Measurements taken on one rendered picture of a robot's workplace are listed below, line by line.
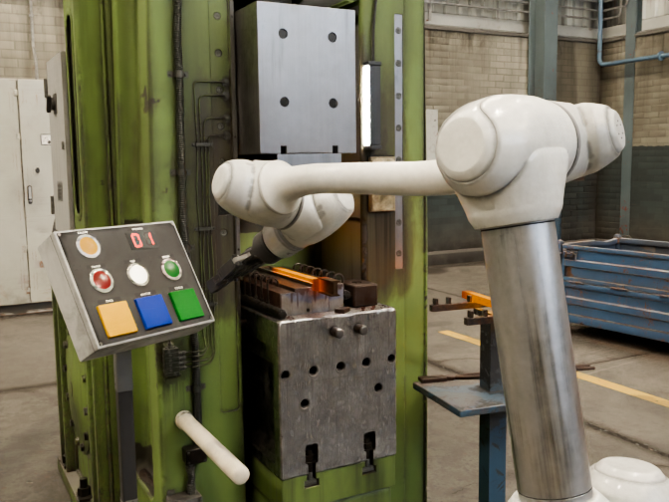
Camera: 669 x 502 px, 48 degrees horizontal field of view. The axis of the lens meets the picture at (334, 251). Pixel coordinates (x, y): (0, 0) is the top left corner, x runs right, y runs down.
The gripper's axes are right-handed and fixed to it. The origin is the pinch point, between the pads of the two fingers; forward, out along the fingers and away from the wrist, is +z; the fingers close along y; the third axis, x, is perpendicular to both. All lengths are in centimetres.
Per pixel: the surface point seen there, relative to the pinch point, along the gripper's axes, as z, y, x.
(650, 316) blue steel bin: 48, 415, -67
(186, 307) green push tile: 12.5, -0.9, -0.8
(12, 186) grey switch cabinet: 433, 244, 259
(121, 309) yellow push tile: 12.5, -18.5, 1.8
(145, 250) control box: 13.3, -5.2, 15.2
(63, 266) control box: 14.4, -27.1, 14.5
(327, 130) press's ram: -13, 49, 34
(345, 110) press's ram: -18, 55, 37
